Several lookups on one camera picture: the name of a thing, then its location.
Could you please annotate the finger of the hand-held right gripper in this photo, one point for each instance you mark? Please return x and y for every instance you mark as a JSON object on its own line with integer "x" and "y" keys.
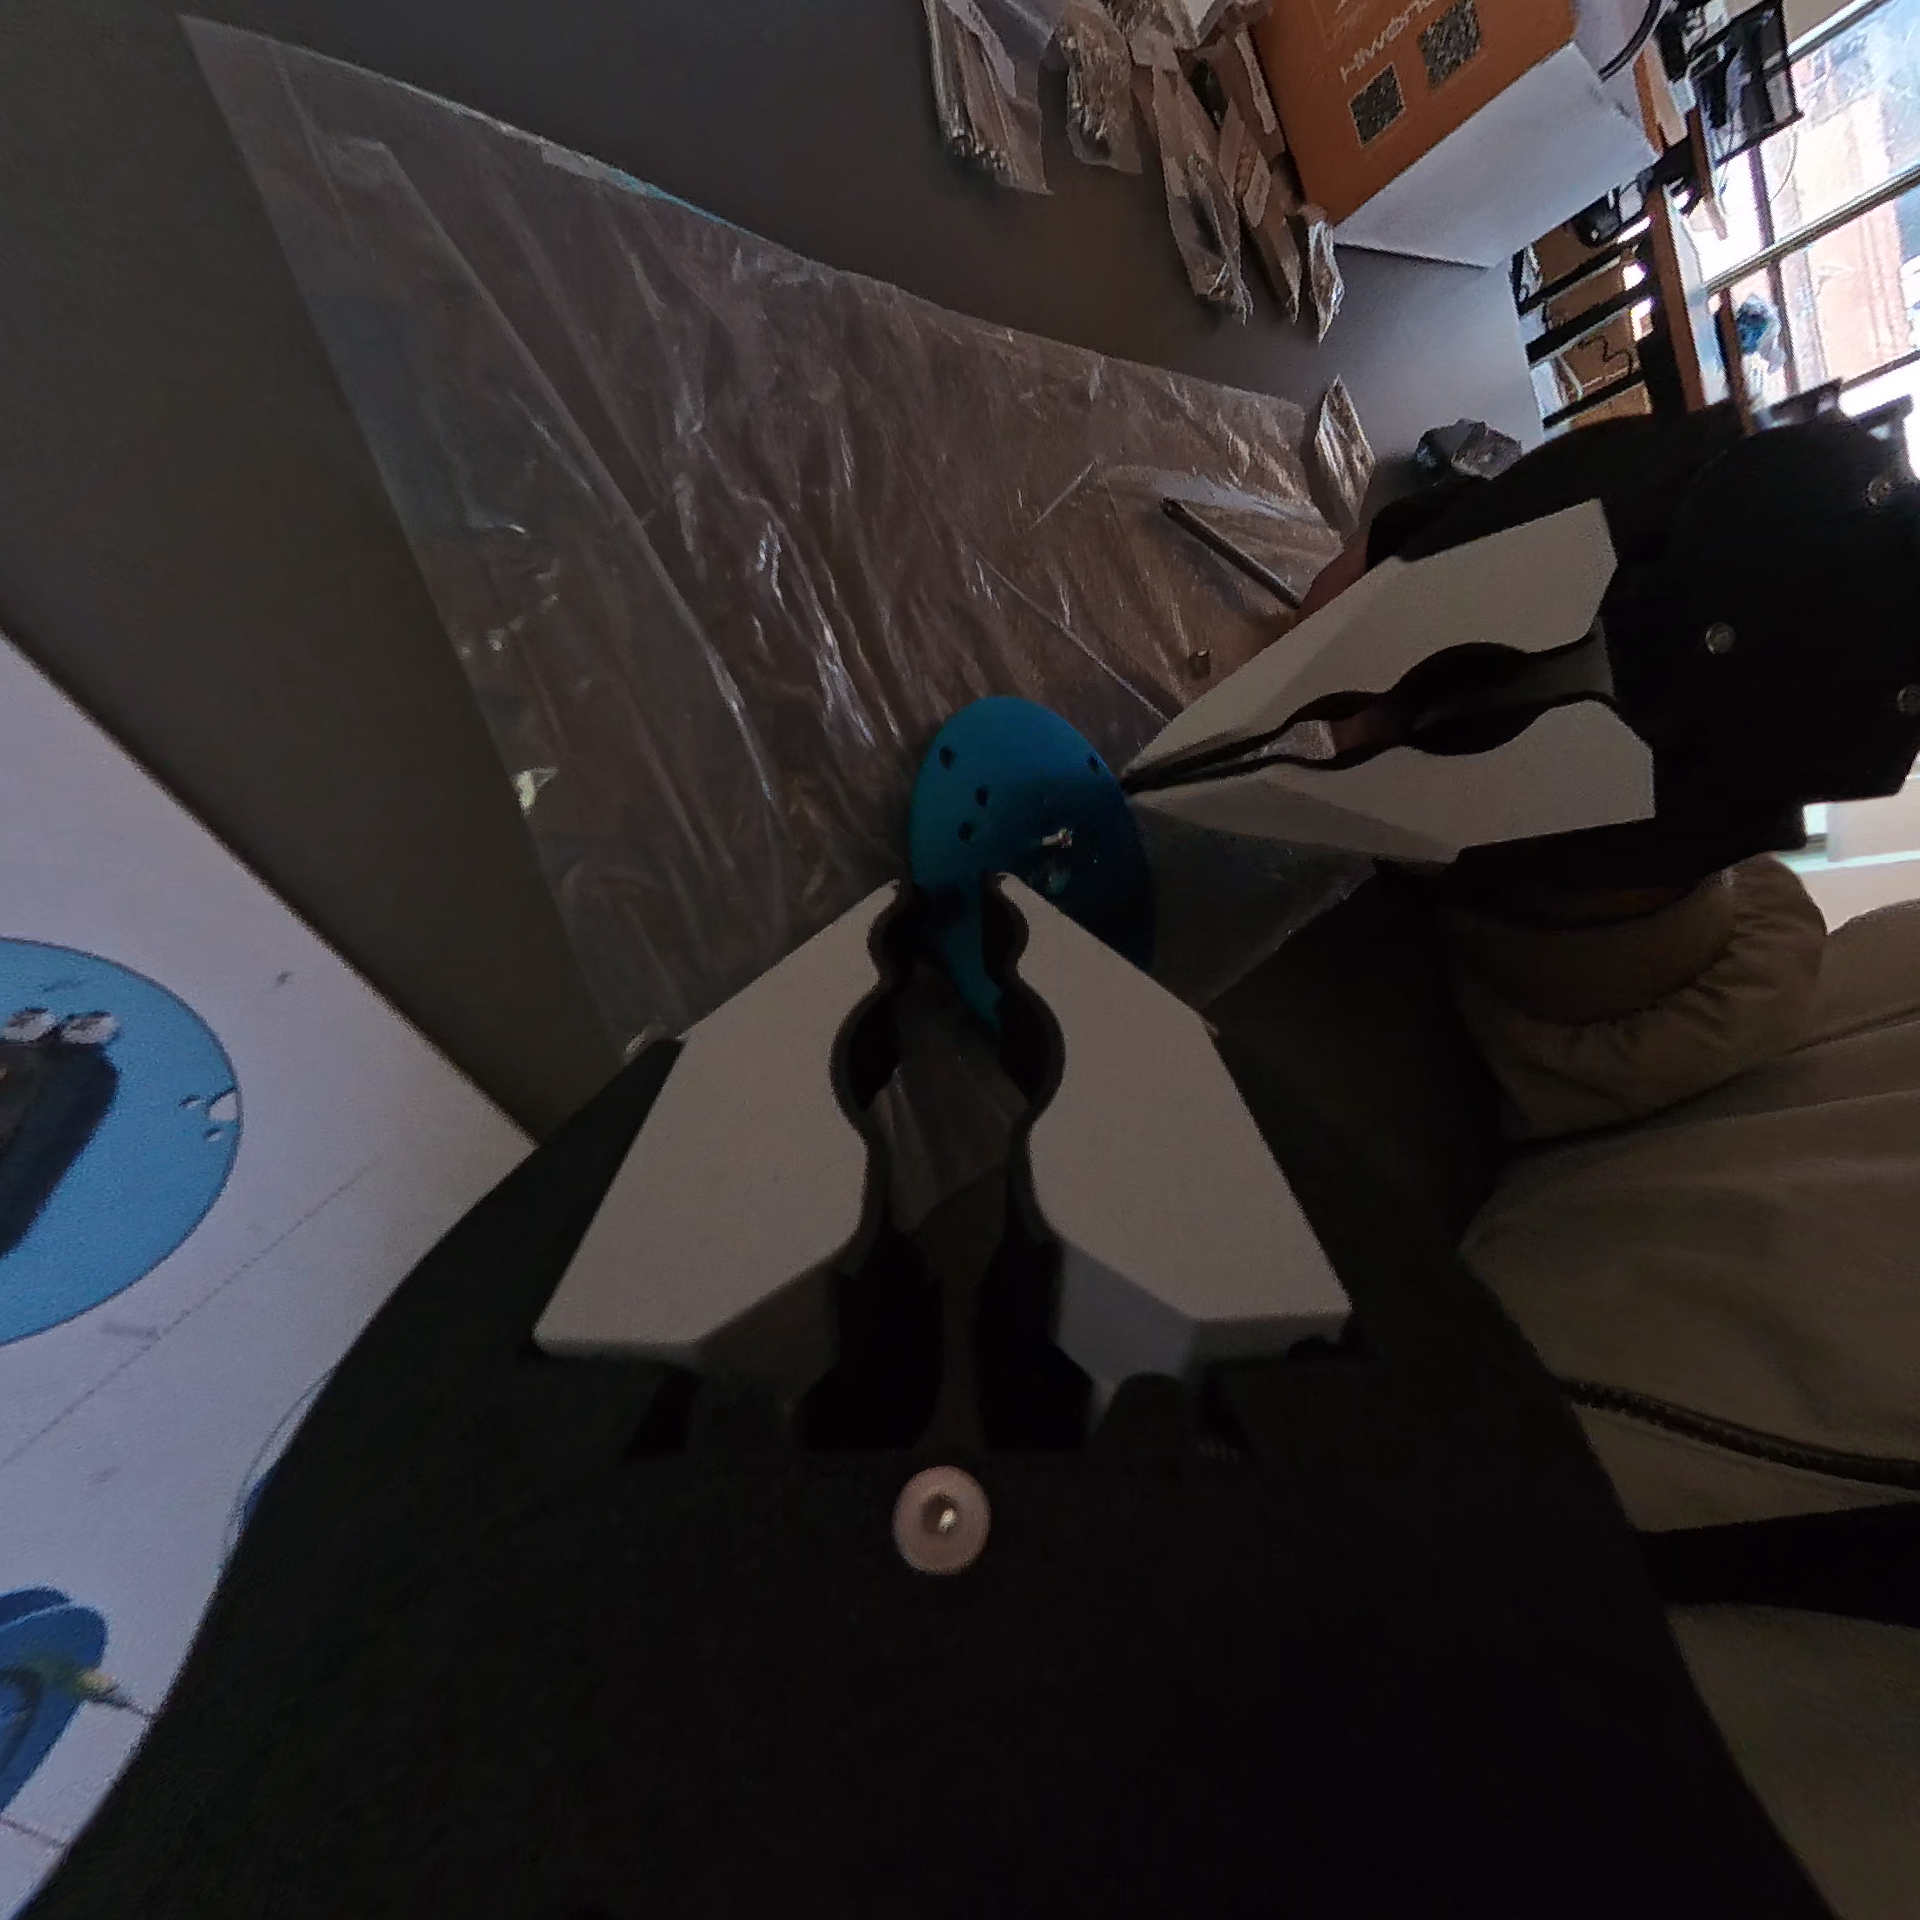
{"x": 1502, "y": 799}
{"x": 1438, "y": 600}

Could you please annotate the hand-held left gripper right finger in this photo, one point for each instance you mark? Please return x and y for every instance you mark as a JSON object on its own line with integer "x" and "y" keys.
{"x": 1187, "y": 1188}

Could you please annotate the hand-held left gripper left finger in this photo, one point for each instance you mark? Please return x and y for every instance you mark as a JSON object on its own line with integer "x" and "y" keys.
{"x": 717, "y": 1188}

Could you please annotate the blue round metal plate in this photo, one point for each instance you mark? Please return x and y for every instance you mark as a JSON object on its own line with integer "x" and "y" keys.
{"x": 987, "y": 777}

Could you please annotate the person's right forearm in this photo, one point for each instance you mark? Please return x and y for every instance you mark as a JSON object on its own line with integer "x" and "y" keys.
{"x": 1651, "y": 1022}

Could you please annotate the person's right hand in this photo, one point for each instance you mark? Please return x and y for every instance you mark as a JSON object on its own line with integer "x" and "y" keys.
{"x": 1366, "y": 726}

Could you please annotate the small clear parts bag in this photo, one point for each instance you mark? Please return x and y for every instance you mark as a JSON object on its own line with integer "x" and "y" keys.
{"x": 1342, "y": 427}

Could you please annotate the large window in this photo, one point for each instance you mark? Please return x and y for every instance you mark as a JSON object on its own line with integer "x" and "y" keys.
{"x": 1831, "y": 291}

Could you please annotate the orange white cardboard box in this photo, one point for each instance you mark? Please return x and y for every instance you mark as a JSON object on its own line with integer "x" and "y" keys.
{"x": 1502, "y": 195}

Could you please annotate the assembly guide booklet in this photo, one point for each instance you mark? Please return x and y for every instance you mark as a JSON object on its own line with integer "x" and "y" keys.
{"x": 302, "y": 1203}

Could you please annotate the pile of small parts bags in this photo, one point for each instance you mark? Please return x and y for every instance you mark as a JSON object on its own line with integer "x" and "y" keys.
{"x": 1204, "y": 195}

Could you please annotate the clear plastic bag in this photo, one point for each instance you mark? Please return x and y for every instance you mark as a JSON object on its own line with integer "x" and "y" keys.
{"x": 750, "y": 451}

